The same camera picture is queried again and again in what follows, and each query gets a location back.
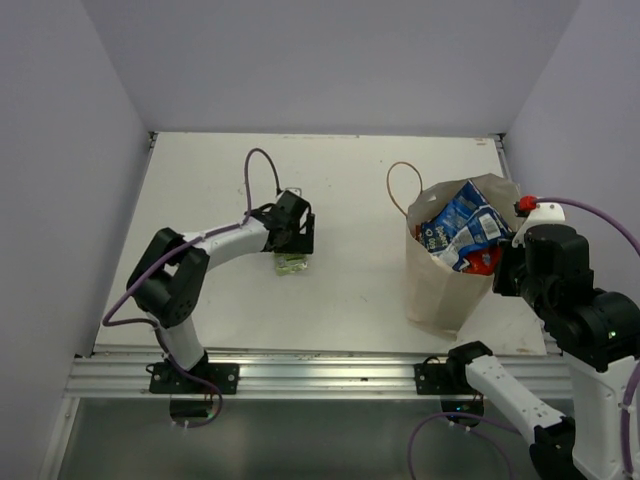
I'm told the aluminium table frame rail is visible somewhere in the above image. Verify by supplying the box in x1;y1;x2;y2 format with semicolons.
38;131;616;480

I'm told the blue cookie packet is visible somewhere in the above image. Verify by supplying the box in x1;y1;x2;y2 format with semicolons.
414;180;512;273

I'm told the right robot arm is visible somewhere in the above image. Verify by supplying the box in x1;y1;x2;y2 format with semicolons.
445;224;639;479

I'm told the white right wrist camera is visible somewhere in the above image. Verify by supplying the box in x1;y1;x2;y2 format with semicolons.
514;196;566;241

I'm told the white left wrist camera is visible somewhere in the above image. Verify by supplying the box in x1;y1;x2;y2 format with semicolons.
286;187;302;197

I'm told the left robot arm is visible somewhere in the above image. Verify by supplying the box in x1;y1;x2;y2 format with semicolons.
127;190;315;393

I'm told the red Doritos chip bag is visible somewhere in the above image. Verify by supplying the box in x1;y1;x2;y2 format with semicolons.
459;245;501;276

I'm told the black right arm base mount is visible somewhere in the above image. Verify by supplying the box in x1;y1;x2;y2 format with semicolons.
413;357;477;396

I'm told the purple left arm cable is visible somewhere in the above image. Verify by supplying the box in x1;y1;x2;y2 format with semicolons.
101;148;281;431

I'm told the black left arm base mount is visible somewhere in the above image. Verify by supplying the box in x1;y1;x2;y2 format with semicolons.
145;361;240;395

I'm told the small light green packet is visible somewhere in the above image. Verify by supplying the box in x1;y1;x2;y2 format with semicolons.
273;253;308;276

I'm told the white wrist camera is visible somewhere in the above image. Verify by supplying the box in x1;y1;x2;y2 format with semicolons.
514;196;566;241
286;187;302;197

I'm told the white paper bag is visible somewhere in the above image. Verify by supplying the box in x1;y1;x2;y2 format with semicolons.
386;174;521;335

